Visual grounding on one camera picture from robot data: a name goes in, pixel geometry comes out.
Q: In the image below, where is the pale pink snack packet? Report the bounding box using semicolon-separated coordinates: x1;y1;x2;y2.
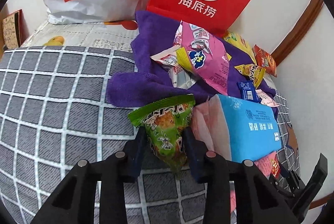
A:
255;89;279;108

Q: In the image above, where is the blue snack packet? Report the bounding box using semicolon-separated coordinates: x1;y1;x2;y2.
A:
237;81;261;103

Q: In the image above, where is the green snack packet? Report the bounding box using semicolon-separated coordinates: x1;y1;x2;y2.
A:
128;94;195;174

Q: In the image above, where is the yellow snack packet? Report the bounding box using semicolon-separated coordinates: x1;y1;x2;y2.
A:
234;64;266;89

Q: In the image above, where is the white red snack packet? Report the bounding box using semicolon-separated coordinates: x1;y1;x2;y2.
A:
166;64;197;89

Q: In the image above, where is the large pink snack bag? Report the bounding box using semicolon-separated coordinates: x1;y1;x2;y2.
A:
174;21;229;95

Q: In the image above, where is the blue tissue pack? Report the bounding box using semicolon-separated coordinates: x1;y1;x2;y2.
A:
191;94;282;163

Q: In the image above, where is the grey checkered tablecloth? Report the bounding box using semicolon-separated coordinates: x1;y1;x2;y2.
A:
0;45;301;224

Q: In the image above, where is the purple towel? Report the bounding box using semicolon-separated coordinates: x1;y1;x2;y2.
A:
105;10;279;120

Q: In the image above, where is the red chips bag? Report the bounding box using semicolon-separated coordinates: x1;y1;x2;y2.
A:
253;45;277;77

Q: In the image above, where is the yellow chips bag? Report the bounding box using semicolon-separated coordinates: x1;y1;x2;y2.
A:
223;31;257;65

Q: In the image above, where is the newspaper sheet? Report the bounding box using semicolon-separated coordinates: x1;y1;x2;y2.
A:
22;21;139;52

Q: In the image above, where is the framed picture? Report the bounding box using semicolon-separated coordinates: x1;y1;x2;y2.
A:
2;9;23;49

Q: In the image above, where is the brown wooden door frame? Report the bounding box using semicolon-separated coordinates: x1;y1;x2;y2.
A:
271;0;324;66

